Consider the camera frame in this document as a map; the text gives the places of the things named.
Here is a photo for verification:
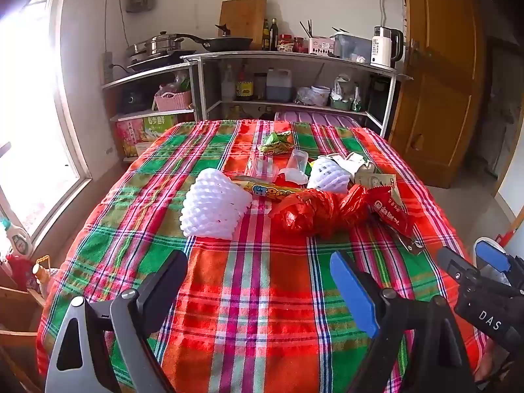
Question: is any green printed cardboard box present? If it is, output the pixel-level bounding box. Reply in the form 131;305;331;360
116;115;178;158

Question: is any black induction cooker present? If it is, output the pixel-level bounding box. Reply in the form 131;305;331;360
126;51;185;72

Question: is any red snack packet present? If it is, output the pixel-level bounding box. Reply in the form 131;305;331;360
364;185;416;238

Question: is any pink plastic basket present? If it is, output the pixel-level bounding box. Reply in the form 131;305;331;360
154;89;193;112

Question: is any green snack packet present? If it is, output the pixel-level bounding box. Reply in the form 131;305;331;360
257;130;293;156

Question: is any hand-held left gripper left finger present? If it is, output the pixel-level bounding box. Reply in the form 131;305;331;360
44;249;189;393

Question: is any yellow label bottle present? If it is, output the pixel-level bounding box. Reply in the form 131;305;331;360
235;65;254;101

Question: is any white crumpled wrapper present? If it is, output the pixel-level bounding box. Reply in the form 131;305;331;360
327;152;377;177

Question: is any red plastic bag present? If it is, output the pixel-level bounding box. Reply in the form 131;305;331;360
268;184;371;239

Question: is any white plastic bowl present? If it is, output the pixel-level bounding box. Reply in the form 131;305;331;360
310;85;331;106

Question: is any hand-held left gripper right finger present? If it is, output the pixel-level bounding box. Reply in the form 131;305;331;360
329;251;479;393

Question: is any clear plastic cup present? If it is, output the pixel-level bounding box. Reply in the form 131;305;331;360
248;153;283;181
285;149;309;183

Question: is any grey metal shelf unit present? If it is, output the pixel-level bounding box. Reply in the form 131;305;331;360
180;51;412;138

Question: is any black frying pan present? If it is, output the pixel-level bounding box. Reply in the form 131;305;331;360
176;25;253;53

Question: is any white plastic jug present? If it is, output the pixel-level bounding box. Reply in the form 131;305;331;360
266;69;292;101

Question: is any steel steamer pot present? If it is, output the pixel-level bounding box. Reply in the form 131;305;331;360
126;30;186;59

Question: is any beige paper packet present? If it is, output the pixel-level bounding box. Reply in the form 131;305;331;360
354;172;398;191

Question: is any pink lid storage box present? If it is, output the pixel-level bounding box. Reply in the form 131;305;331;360
274;110;363;128

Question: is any large white foam fruit net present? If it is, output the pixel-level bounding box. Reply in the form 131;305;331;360
180;168;253;240

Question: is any yellow snack wrapper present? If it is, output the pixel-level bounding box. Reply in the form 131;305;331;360
233;177;306;202

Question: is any dark small wrapper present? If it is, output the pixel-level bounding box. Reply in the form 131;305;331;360
387;227;426;256

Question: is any plaid tablecloth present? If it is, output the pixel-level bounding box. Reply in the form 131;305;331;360
36;120;492;393

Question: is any pink utensil box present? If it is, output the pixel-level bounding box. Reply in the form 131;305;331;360
308;37;335;56

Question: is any window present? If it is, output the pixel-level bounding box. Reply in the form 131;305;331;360
0;0;93;250

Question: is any white trash bin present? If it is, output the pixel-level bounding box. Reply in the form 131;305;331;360
473;236;510;273

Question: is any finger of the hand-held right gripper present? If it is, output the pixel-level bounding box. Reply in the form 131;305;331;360
437;247;484;296
476;240;524;293

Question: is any white electric kettle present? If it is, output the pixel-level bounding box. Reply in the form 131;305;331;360
370;26;404;69

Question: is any clear storage container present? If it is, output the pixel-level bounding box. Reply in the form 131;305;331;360
333;33;373;64

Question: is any small grey shelf unit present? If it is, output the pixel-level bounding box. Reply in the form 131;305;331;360
102;63;197;160

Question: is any wooden cutting board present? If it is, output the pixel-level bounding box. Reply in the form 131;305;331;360
218;0;268;50

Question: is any white spray bottle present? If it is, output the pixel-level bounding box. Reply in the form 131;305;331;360
0;217;33;256

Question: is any wooden door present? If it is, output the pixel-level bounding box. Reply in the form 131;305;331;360
389;0;486;189

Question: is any small white foam fruit net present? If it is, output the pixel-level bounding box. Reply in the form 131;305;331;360
307;156;352;194

